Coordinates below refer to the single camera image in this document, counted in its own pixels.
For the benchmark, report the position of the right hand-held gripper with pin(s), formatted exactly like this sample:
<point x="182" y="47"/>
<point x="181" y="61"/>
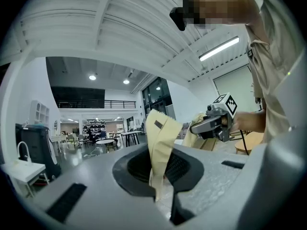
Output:
<point x="217" y="126"/>

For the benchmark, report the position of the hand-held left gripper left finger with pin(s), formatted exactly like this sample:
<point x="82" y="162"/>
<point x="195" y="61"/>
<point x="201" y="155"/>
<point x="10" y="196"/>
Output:
<point x="134" y="171"/>

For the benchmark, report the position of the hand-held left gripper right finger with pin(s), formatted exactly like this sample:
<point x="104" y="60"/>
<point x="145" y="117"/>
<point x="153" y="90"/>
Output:
<point x="187" y="174"/>

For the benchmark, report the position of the pale yellow cloth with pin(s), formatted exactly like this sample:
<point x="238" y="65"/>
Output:
<point x="159" y="138"/>

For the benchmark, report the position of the white sink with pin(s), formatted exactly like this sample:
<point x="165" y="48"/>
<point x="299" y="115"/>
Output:
<point x="22" y="170"/>

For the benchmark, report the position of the person's right forearm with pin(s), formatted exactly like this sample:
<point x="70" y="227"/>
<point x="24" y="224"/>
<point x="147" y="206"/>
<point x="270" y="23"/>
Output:
<point x="249" y="121"/>

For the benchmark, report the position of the long white table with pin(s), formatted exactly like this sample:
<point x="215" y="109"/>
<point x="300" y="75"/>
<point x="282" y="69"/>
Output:
<point x="130" y="133"/>

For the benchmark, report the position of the round white table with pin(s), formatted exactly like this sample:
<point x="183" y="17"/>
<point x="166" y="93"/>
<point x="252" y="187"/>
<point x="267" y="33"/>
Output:
<point x="105" y="141"/>

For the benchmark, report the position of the white roller screen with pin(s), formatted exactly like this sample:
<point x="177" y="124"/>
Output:
<point x="233" y="90"/>

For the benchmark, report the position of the round wooden table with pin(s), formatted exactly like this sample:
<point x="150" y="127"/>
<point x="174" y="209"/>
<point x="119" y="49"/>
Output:
<point x="249" y="144"/>

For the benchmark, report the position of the black balcony railing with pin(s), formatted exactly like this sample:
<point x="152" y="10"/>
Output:
<point x="120" y="104"/>

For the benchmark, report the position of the long ceiling tube light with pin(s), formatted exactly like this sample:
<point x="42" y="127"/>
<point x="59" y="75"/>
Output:
<point x="218" y="49"/>

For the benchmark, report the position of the white desk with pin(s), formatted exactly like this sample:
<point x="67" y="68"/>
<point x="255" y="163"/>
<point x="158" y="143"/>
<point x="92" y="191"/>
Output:
<point x="58" y="138"/>

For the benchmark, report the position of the round ceiling lamp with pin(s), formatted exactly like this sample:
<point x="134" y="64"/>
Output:
<point x="126" y="81"/>
<point x="92" y="77"/>

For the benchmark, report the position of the person's beige shirt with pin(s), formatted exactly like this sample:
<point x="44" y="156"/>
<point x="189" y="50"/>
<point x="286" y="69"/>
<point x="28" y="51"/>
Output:
<point x="275" y="68"/>

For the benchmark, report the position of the black rolling case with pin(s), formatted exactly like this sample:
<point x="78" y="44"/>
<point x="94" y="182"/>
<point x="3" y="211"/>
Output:
<point x="38" y="147"/>

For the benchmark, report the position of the white shelf cabinet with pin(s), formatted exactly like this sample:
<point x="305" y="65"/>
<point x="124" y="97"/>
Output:
<point x="39" y="112"/>

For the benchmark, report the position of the white faucet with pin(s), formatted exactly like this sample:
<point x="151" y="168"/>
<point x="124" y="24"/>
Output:
<point x="23" y="150"/>

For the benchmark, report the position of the black head-worn camera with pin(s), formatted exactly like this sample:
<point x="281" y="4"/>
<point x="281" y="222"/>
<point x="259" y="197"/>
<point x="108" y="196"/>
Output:
<point x="178" y="14"/>

